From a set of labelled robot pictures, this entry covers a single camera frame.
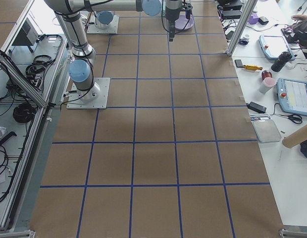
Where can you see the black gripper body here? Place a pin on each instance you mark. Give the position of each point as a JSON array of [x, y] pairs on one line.
[[171, 14]]

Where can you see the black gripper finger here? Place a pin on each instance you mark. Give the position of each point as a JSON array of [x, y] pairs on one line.
[[171, 29]]

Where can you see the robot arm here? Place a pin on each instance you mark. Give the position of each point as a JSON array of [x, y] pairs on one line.
[[81, 69], [104, 17]]

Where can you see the lavender round plate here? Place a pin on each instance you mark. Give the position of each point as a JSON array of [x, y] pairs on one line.
[[182, 23]]

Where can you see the black phone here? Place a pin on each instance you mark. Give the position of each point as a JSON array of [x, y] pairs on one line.
[[238, 63]]

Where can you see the purple plastic box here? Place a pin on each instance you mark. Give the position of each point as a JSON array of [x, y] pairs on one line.
[[253, 19]]

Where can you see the far blue teach pendant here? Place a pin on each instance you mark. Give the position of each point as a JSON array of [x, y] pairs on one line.
[[273, 46]]

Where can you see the blue teach pendant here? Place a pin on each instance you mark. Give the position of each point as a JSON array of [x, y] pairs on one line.
[[292, 96], [273, 46]]

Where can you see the red apple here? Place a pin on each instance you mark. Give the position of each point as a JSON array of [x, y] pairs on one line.
[[265, 74]]

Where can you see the black power adapter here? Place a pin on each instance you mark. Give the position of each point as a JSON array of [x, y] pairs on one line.
[[256, 107]]

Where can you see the black water bottle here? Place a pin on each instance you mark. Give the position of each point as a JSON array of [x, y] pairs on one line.
[[280, 62]]

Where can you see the near blue teach pendant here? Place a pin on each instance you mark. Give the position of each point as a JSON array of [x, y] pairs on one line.
[[292, 96]]

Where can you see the metal tray tin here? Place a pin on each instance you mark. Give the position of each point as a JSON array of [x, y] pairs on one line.
[[265, 128]]

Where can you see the grey control box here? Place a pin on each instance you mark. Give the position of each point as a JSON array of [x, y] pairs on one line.
[[27, 36]]

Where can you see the cardboard tube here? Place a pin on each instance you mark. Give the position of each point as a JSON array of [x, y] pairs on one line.
[[295, 138]]

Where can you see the aluminium frame post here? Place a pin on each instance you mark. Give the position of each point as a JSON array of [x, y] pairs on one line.
[[250, 4]]

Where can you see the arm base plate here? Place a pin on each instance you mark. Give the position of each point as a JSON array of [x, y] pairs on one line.
[[102, 29], [96, 98]]

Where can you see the black handled scissors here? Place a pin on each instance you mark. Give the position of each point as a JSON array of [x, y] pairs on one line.
[[295, 118]]

